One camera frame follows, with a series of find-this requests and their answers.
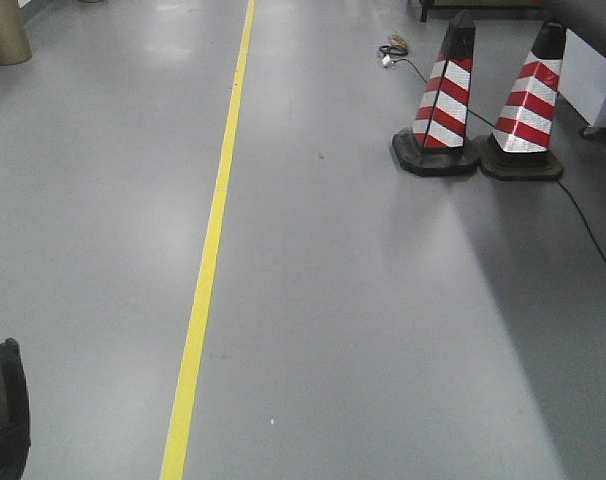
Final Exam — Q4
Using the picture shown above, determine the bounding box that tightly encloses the red frame white cabinet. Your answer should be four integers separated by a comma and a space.
560, 30, 606, 141

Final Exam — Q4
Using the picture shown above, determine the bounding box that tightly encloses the striped traffic cone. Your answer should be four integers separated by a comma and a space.
392, 10, 479, 176
473, 19, 566, 181

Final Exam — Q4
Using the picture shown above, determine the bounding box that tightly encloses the black floor cable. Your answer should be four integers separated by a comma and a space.
378, 43, 606, 291

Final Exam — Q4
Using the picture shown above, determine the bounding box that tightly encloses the tan cylinder post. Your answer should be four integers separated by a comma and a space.
0, 0, 32, 66

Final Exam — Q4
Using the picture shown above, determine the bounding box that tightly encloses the left striped traffic cone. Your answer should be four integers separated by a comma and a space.
392, 10, 479, 176

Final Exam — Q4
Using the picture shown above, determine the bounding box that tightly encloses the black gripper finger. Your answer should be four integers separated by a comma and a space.
0, 338, 31, 479

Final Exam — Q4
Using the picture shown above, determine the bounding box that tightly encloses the right striped traffic cone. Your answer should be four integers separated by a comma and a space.
473, 19, 566, 181

